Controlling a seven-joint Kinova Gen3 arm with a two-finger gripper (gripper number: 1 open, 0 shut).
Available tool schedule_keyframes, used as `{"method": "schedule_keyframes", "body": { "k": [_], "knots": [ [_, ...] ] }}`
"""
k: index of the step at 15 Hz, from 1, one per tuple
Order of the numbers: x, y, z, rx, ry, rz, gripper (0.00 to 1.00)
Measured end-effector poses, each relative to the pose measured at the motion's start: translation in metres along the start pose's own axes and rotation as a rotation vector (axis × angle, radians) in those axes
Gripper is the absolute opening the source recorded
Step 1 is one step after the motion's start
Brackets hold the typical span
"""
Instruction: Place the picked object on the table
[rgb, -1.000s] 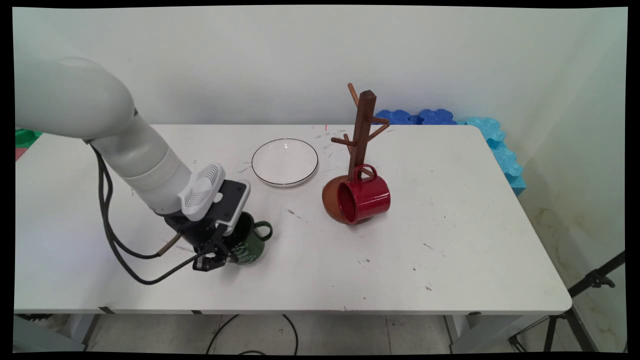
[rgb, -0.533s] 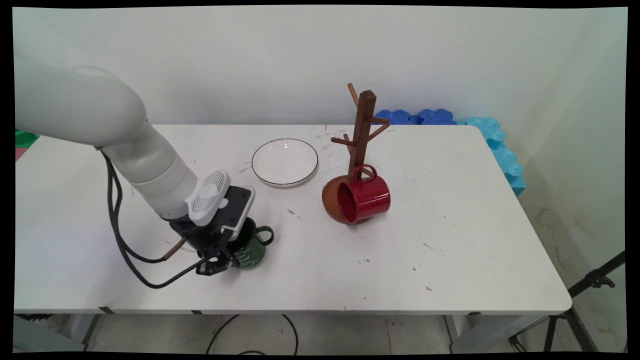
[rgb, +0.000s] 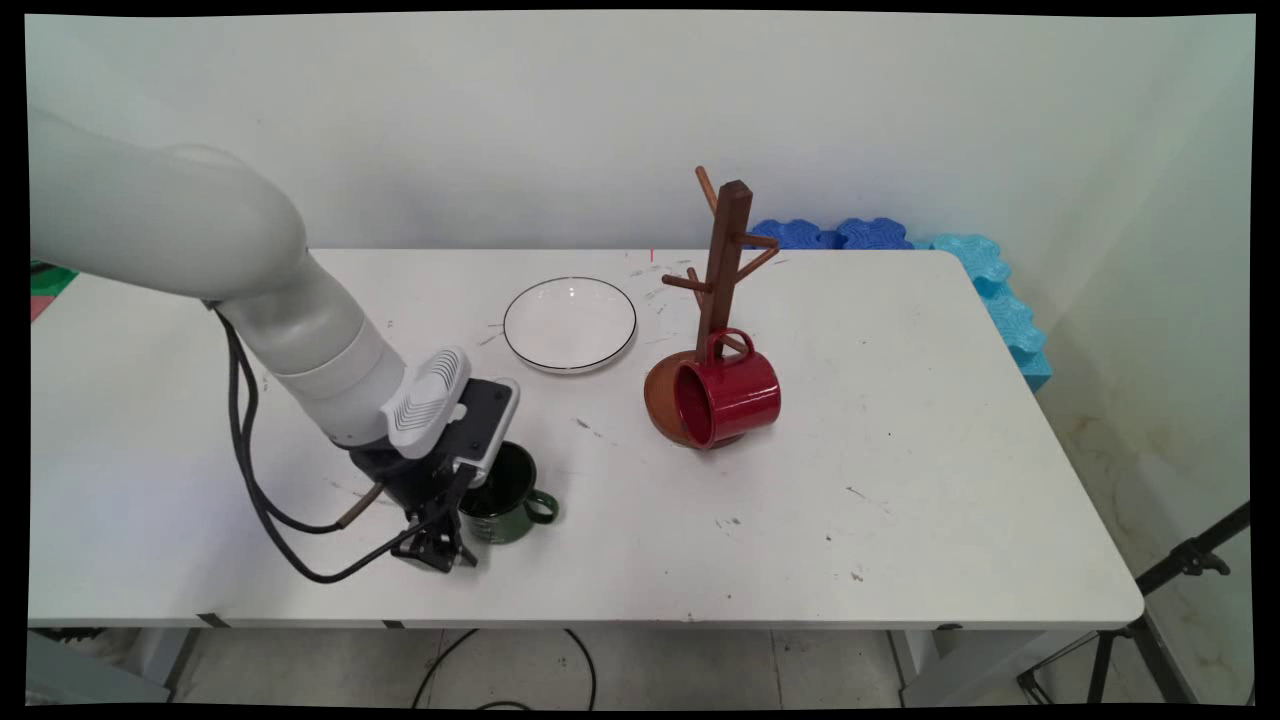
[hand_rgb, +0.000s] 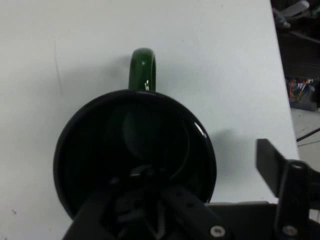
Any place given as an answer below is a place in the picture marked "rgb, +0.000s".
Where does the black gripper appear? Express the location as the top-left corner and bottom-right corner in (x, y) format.
(348, 440), (493, 575)

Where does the green ceramic mug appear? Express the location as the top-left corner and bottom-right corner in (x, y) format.
(457, 440), (560, 547)

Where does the white plate with black rim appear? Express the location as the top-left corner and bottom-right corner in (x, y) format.
(502, 276), (639, 376)

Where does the red ceramic mug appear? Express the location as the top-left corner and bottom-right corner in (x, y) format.
(672, 327), (783, 450)

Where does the white table leg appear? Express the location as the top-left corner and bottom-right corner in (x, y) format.
(888, 627), (1063, 709)
(128, 627), (203, 703)

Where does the brown wooden mug tree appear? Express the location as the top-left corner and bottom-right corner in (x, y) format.
(643, 165), (782, 452)

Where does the dark blue foam mat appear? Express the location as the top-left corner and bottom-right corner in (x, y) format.
(836, 217), (917, 251)
(750, 218), (839, 251)

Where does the green foam mat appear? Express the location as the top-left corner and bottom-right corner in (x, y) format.
(29, 260), (81, 298)

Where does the light blue foam mat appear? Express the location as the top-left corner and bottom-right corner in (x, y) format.
(912, 233), (1054, 392)

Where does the black tripod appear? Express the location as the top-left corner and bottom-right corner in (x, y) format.
(1017, 500), (1253, 707)

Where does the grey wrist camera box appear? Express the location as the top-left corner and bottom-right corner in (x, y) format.
(436, 376), (522, 490)

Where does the black floor cable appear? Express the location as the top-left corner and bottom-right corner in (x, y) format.
(409, 627), (599, 712)

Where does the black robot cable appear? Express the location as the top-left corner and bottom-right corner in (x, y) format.
(213, 306), (429, 587)

